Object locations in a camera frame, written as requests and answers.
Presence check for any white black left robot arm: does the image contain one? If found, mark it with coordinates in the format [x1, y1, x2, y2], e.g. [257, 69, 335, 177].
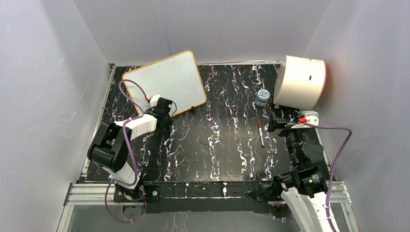
[87, 94, 176, 201]

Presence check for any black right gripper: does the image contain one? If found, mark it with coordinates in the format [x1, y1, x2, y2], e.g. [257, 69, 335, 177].
[267, 111, 306, 165]

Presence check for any white red marker pen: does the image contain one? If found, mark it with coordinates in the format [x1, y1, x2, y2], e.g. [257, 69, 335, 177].
[258, 120, 264, 147]

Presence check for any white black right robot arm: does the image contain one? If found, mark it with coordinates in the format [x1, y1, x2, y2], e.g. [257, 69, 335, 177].
[268, 111, 339, 232]

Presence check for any yellow framed whiteboard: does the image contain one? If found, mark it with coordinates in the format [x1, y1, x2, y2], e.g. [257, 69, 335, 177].
[122, 50, 207, 115]

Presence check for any white cylindrical drum container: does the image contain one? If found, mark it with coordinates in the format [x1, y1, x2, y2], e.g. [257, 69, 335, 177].
[273, 55, 326, 110]

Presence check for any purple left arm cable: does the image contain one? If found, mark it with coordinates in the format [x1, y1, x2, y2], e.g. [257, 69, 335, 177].
[104, 79, 150, 223]

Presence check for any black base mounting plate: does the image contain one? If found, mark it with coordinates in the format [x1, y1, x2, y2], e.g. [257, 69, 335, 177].
[114, 181, 291, 218]

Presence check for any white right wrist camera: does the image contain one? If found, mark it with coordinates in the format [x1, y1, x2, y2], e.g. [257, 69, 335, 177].
[298, 110, 319, 126]

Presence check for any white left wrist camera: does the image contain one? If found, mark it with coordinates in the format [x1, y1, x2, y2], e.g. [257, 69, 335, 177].
[149, 94, 161, 107]

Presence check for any blue white patterned jar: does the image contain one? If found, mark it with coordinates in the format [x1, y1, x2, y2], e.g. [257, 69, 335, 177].
[255, 89, 270, 107]

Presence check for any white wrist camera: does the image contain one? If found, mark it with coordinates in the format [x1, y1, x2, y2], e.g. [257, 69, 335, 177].
[149, 94, 161, 107]
[298, 110, 319, 126]

